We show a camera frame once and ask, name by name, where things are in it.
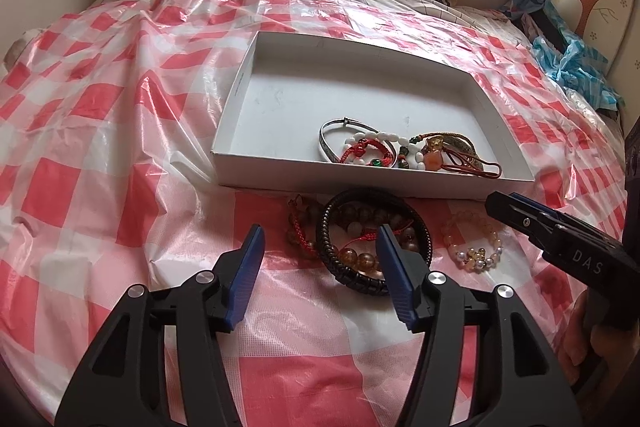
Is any person's right hand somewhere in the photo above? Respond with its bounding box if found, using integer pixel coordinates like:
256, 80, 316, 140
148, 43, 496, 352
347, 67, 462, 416
560, 289, 603, 370

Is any black braided bracelet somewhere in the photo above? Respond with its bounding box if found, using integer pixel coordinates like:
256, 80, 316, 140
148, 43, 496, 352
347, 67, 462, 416
321, 188, 433, 298

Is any silver bangle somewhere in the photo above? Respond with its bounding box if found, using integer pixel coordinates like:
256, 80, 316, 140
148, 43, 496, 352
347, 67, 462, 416
319, 117, 383, 164

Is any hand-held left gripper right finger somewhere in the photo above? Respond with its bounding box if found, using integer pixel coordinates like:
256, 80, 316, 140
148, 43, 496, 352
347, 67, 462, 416
376, 224, 583, 427

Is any thin red cord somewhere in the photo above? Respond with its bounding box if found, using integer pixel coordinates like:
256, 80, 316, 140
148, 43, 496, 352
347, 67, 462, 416
442, 154, 502, 181

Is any amber bead red cord bracelet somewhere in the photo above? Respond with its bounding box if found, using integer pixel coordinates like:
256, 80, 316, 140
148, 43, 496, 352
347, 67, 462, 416
284, 193, 323, 254

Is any brown wooden bead bracelet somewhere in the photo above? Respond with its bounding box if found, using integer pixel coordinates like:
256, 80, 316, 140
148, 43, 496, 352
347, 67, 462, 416
332, 202, 423, 270

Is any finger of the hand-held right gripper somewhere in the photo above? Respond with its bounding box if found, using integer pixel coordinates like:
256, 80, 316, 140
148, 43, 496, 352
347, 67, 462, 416
510, 193, 570, 230
484, 191, 563, 258

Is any red knotted cord bracelet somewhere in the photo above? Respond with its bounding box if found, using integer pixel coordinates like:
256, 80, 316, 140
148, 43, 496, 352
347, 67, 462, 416
341, 138, 397, 166

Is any blue striped plastic bag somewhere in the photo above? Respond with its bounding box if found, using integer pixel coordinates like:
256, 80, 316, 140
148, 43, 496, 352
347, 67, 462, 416
532, 34, 621, 108

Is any red checkered plastic sheet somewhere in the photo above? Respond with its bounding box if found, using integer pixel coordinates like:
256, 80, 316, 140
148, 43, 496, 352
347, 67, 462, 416
0, 0, 631, 427

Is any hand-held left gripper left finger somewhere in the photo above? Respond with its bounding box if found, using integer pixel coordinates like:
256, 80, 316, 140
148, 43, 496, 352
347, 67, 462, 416
54, 224, 265, 427

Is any yellow crystal bead bracelet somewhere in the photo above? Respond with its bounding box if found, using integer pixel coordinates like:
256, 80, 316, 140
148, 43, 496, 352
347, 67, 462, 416
440, 211, 505, 274

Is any orange agate bracelet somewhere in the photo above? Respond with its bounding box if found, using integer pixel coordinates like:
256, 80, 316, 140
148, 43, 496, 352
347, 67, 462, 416
419, 134, 453, 172

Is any white cardboard box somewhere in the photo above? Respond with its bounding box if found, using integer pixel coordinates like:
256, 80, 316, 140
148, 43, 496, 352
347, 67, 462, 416
210, 31, 536, 200

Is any green and white bead bracelet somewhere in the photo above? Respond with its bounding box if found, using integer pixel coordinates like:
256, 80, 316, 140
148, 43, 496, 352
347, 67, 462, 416
370, 147, 416, 170

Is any pile of dark clothes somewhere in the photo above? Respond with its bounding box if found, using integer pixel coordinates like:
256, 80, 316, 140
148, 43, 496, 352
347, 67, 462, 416
500, 0, 571, 52

